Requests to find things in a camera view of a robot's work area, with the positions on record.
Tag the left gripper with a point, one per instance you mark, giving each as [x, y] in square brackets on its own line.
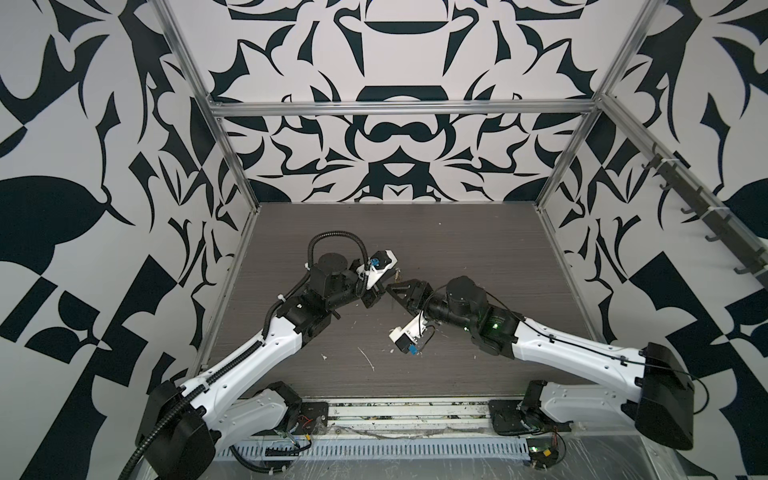
[371, 293]

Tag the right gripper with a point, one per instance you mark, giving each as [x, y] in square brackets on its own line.
[419, 295]

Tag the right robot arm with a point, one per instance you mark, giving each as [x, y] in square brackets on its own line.
[648, 386]

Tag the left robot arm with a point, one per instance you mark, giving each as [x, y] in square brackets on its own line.
[185, 426]

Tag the green circuit board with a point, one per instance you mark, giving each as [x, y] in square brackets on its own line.
[544, 454]

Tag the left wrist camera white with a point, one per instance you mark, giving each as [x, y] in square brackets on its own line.
[381, 262]

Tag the aluminium front rail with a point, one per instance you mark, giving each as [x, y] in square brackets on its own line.
[408, 414]

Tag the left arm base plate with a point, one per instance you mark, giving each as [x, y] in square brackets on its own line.
[306, 418]

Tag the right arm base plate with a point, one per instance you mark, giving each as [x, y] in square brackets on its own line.
[517, 418]

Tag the white slotted cable duct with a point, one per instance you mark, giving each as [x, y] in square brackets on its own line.
[514, 449]

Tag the dark wall hook rack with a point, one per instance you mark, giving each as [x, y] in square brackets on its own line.
[701, 204]

